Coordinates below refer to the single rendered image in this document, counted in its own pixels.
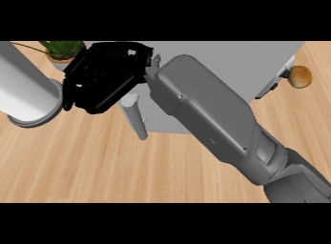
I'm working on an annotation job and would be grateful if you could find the green potted plant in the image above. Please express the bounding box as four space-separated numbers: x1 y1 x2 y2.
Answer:
10 41 87 71

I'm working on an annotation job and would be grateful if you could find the brown bread roll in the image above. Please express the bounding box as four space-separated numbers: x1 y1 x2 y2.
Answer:
287 65 315 90

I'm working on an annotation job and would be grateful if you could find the grey cabinet door handle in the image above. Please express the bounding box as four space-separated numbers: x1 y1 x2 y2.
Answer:
118 92 149 141

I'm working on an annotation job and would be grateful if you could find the grey paper towel holder base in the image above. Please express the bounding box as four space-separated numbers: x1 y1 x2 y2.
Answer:
6 78 65 129

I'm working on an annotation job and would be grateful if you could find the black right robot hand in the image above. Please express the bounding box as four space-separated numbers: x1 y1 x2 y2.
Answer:
61 41 155 115

